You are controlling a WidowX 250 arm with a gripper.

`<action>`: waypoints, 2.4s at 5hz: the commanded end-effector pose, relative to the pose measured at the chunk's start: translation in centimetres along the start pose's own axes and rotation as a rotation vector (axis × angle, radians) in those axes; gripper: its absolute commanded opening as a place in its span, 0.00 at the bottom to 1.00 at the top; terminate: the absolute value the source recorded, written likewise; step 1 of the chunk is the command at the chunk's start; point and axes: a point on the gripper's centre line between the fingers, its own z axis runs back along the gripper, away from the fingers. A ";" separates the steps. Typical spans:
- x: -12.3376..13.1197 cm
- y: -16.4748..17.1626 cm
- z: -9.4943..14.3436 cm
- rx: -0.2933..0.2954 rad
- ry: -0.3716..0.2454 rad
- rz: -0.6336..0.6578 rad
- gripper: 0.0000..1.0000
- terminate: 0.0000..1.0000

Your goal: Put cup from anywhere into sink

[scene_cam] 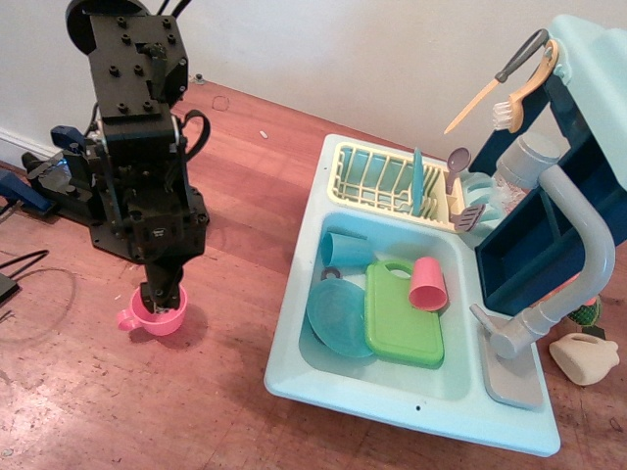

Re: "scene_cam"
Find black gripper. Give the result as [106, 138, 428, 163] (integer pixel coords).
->
[127, 188, 210, 313]

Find pink cup with handle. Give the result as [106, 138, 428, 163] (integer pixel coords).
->
[117, 286, 188, 337]

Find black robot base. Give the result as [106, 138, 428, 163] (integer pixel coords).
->
[22, 125, 141, 262]

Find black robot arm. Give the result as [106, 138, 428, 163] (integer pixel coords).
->
[66, 1, 211, 313]

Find teal plate in sink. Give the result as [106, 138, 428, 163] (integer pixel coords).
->
[306, 278, 373, 358]

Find blue tumbler cup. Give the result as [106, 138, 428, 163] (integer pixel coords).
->
[320, 232, 375, 267]

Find light blue toy sink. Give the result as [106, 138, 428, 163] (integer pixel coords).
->
[265, 134, 560, 456]

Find pink tumbler cup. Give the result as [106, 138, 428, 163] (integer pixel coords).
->
[409, 257, 449, 311]

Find blue clamp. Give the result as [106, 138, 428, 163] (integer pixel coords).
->
[0, 169, 54, 215]

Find yellow dish rack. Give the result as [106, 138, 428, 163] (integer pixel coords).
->
[327, 141, 466, 232]

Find green cutting board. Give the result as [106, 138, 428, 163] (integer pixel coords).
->
[364, 260, 445, 368]

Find teal plate in rack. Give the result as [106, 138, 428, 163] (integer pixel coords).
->
[411, 148, 424, 216]

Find purple spoon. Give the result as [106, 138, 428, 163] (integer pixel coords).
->
[445, 147, 471, 195]

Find light blue stacked plates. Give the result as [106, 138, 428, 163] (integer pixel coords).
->
[461, 172, 505, 222]

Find dark blue shelf unit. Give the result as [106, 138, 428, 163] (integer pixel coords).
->
[475, 76, 626, 316]

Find tan dish brush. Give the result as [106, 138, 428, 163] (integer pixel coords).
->
[493, 31, 559, 133]

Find grey toy faucet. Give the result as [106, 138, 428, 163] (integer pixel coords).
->
[472, 132, 626, 359]

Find green toy vegetable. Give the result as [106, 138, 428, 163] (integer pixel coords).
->
[567, 297, 605, 340]

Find beige toy jug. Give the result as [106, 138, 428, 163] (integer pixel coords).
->
[549, 333, 620, 386]

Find black cable on floor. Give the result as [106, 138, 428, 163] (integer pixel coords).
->
[0, 249, 50, 280]

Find toy knife grey handle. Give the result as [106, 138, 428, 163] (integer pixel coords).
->
[444, 28, 549, 134]

